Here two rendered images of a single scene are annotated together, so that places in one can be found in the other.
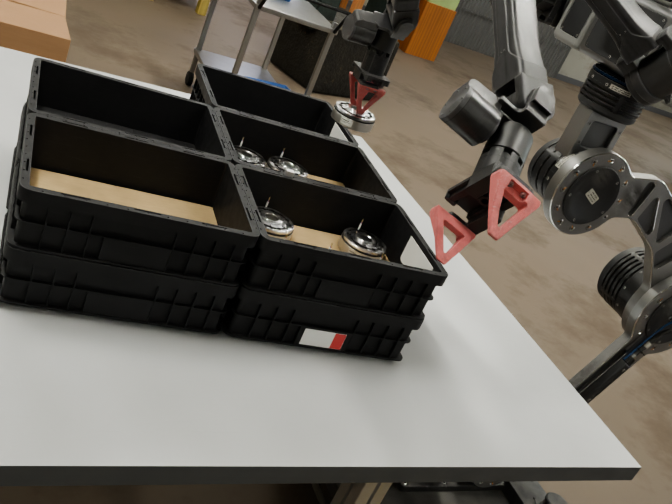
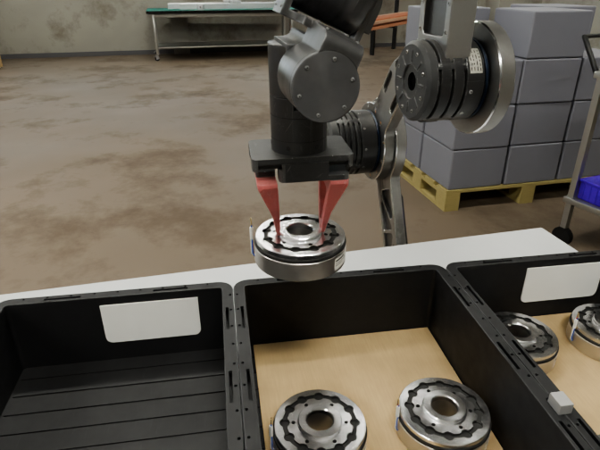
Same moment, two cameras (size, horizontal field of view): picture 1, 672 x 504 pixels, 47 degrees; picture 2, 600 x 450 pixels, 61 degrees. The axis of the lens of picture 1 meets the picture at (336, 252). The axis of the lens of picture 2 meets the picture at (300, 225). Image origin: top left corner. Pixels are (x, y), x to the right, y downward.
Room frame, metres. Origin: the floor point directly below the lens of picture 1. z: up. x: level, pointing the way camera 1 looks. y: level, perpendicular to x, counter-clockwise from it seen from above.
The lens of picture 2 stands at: (1.65, 0.58, 1.30)
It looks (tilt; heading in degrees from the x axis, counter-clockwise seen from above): 26 degrees down; 289
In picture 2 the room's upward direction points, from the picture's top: straight up
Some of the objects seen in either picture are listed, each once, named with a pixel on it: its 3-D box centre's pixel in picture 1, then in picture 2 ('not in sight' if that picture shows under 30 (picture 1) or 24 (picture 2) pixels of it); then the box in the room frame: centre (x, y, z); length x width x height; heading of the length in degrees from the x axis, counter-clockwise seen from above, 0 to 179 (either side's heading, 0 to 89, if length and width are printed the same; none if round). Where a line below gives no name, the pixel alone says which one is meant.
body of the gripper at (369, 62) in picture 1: (374, 63); (298, 129); (1.82, 0.10, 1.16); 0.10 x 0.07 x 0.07; 27
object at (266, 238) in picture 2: (355, 111); (300, 235); (1.82, 0.10, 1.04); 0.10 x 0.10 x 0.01
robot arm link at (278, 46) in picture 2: (382, 37); (299, 69); (1.81, 0.11, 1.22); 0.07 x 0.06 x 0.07; 122
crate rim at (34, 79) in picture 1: (130, 112); not in sight; (1.51, 0.51, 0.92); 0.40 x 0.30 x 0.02; 118
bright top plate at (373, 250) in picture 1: (364, 241); (518, 335); (1.55, -0.05, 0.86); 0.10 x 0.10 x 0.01
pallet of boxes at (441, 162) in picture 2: not in sight; (504, 100); (1.47, -3.06, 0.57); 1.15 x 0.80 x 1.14; 33
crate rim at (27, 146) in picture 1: (140, 178); not in sight; (1.25, 0.37, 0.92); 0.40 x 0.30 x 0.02; 118
